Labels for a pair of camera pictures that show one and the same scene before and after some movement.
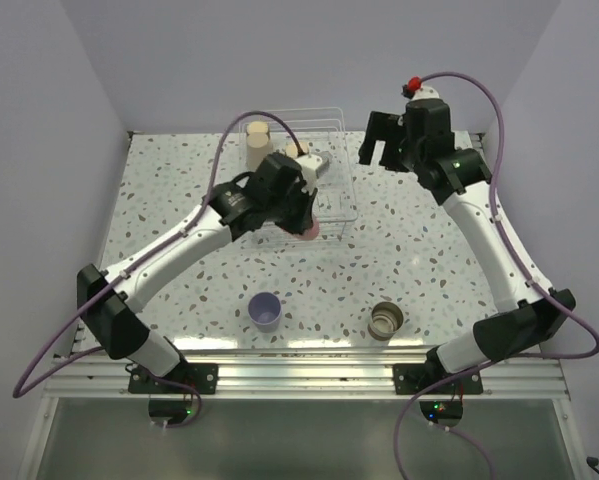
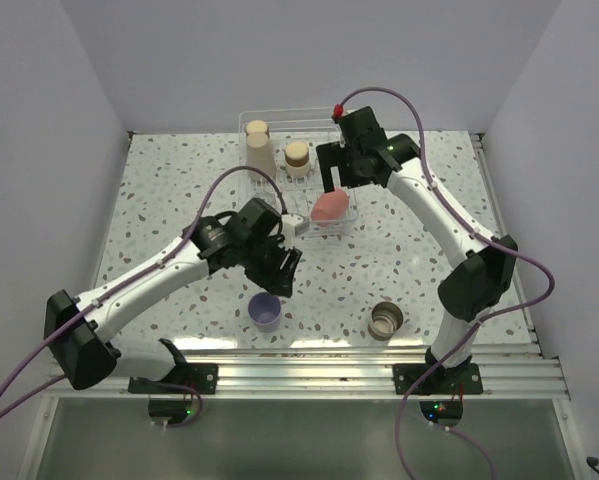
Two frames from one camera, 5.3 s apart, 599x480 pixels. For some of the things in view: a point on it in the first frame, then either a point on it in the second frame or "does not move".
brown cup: (257, 127) does not move
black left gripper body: (290, 211) -> (264, 258)
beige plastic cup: (258, 149) does not move
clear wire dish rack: (302, 131) does not move
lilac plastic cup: (264, 310) does not move
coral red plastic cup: (312, 233) -> (330, 208)
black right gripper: (384, 126) -> (333, 154)
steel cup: (386, 318) does not move
